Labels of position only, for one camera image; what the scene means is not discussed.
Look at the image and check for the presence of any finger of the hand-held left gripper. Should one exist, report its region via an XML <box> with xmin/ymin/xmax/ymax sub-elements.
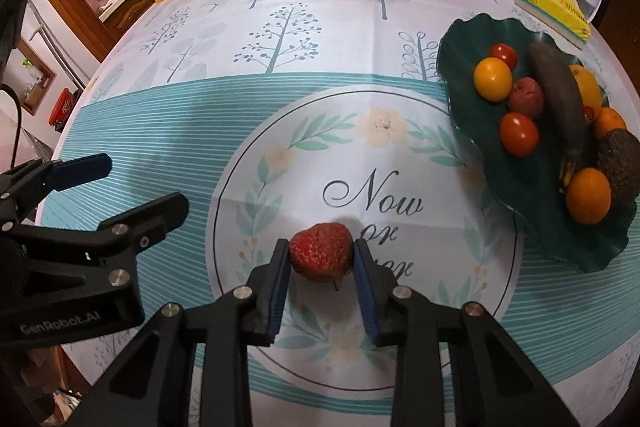
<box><xmin>0</xmin><ymin>152</ymin><xmax>113</xmax><ymax>233</ymax></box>
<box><xmin>10</xmin><ymin>192</ymin><xmax>190</xmax><ymax>282</ymax></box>

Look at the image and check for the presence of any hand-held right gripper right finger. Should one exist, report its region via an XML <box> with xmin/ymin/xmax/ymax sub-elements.
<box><xmin>352</xmin><ymin>238</ymin><xmax>581</xmax><ymax>427</ymax></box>

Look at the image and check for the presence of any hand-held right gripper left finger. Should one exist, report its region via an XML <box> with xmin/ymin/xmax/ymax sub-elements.
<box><xmin>72</xmin><ymin>238</ymin><xmax>292</xmax><ymax>427</ymax></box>

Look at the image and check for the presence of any small orange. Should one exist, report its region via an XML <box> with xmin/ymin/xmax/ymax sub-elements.
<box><xmin>593</xmin><ymin>107</ymin><xmax>627</xmax><ymax>140</ymax></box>
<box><xmin>473</xmin><ymin>57</ymin><xmax>514</xmax><ymax>102</ymax></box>
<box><xmin>565</xmin><ymin>167</ymin><xmax>613</xmax><ymax>225</ymax></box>

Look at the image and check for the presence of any dark overripe banana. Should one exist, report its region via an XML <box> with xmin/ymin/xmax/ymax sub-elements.
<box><xmin>528</xmin><ymin>42</ymin><xmax>588</xmax><ymax>192</ymax></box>

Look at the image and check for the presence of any dark green leaf plate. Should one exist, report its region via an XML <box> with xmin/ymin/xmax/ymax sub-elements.
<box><xmin>436</xmin><ymin>13</ymin><xmax>640</xmax><ymax>274</ymax></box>

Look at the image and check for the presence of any large orange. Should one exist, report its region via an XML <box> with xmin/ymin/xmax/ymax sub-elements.
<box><xmin>569</xmin><ymin>64</ymin><xmax>604</xmax><ymax>120</ymax></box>

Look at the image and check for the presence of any red crate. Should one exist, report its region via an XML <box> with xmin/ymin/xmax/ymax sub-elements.
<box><xmin>50</xmin><ymin>88</ymin><xmax>81</xmax><ymax>126</ymax></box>

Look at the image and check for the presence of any tree print tablecloth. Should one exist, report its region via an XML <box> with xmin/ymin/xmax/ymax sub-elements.
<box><xmin>35</xmin><ymin>0</ymin><xmax>640</xmax><ymax>427</ymax></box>

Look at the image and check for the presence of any small red tomato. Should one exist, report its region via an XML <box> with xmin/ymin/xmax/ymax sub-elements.
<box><xmin>489</xmin><ymin>43</ymin><xmax>518</xmax><ymax>72</ymax></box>

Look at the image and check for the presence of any brown avocado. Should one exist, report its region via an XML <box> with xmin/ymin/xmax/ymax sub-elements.
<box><xmin>596</xmin><ymin>128</ymin><xmax>640</xmax><ymax>205</ymax></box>

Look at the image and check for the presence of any yellow tissue box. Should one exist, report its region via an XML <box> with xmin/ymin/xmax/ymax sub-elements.
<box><xmin>515</xmin><ymin>0</ymin><xmax>593</xmax><ymax>50</ymax></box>

